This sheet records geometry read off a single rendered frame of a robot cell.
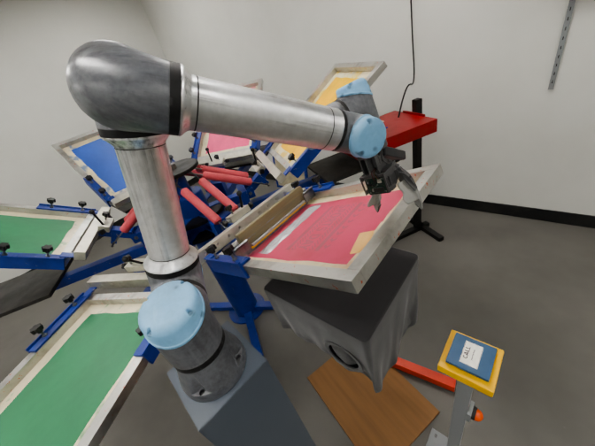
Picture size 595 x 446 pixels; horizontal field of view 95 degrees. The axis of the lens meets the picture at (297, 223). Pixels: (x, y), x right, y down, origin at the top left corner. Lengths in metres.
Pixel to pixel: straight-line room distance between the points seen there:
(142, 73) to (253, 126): 0.15
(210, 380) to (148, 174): 0.42
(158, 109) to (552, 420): 2.02
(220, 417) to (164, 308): 0.27
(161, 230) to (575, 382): 2.07
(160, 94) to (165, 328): 0.38
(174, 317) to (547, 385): 1.91
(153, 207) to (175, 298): 0.18
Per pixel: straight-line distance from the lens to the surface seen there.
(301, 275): 0.73
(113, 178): 2.60
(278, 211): 1.21
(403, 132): 2.02
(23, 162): 4.96
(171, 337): 0.57
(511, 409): 1.99
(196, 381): 0.68
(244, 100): 0.44
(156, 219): 0.60
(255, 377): 0.70
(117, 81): 0.43
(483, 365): 0.93
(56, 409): 1.39
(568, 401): 2.10
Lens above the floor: 1.77
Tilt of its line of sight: 33 degrees down
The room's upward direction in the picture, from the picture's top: 17 degrees counter-clockwise
